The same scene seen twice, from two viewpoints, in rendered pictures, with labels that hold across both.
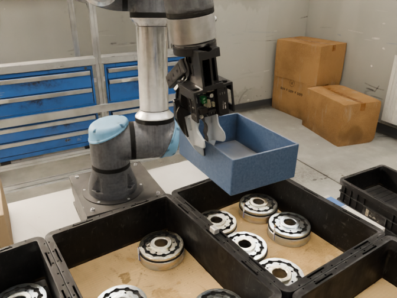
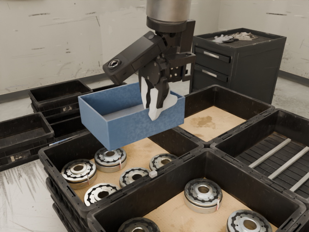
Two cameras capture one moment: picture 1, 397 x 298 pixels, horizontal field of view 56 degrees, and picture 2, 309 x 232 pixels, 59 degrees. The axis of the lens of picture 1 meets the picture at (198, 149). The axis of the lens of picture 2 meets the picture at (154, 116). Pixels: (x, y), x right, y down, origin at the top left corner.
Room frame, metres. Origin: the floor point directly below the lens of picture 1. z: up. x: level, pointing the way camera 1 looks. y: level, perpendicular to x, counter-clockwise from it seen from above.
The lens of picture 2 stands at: (0.68, 0.50, 1.40)
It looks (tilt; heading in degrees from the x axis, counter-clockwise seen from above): 29 degrees down; 265
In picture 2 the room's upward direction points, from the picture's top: straight up
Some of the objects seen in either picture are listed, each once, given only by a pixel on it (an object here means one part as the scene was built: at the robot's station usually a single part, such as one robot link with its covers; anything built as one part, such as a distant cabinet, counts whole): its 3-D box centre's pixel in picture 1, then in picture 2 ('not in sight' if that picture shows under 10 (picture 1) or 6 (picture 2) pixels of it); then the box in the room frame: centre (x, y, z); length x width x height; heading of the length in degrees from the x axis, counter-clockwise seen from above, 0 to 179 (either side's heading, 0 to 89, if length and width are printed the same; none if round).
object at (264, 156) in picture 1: (234, 148); (131, 110); (0.68, -0.07, 1.10); 0.20 x 0.15 x 0.07; 30
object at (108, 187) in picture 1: (111, 174); not in sight; (1.02, 0.27, 0.85); 0.15 x 0.15 x 0.10
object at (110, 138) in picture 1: (111, 140); not in sight; (1.02, 0.26, 0.97); 0.13 x 0.12 x 0.14; 103
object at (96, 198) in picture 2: (216, 220); (103, 195); (0.76, -0.04, 0.86); 0.05 x 0.05 x 0.01
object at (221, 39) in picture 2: not in sight; (221, 38); (-0.07, -1.66, 0.88); 0.25 x 0.19 x 0.03; 29
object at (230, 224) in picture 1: (215, 222); (103, 196); (0.76, -0.04, 0.86); 0.10 x 0.10 x 0.01
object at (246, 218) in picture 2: not in sight; (249, 225); (0.41, 0.09, 0.86); 0.05 x 0.05 x 0.01
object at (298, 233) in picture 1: (289, 224); (110, 155); (0.75, -0.22, 0.86); 0.10 x 0.10 x 0.01
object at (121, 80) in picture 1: (155, 97); not in sight; (2.67, 0.32, 0.60); 0.72 x 0.03 x 0.56; 119
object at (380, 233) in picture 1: (268, 214); (122, 151); (0.71, -0.16, 0.92); 0.40 x 0.30 x 0.02; 34
